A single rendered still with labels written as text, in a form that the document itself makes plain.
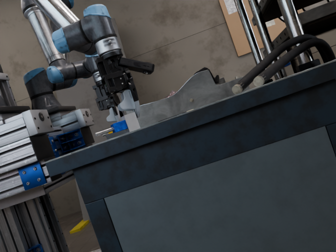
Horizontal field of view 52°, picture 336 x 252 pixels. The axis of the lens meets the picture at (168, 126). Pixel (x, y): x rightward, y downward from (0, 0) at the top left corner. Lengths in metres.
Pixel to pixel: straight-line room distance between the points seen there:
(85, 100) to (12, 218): 2.98
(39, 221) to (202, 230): 0.97
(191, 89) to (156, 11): 3.52
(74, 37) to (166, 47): 3.66
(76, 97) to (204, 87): 3.26
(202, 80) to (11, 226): 1.00
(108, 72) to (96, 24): 0.15
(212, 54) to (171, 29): 0.65
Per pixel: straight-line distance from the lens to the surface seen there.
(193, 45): 4.72
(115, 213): 0.86
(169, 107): 1.40
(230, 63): 4.69
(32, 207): 1.66
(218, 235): 0.84
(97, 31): 1.10
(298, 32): 1.57
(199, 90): 1.39
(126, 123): 1.06
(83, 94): 4.50
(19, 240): 1.66
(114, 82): 1.06
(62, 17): 1.30
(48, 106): 1.84
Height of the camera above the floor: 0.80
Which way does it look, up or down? 1 degrees down
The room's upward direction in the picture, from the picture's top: 19 degrees counter-clockwise
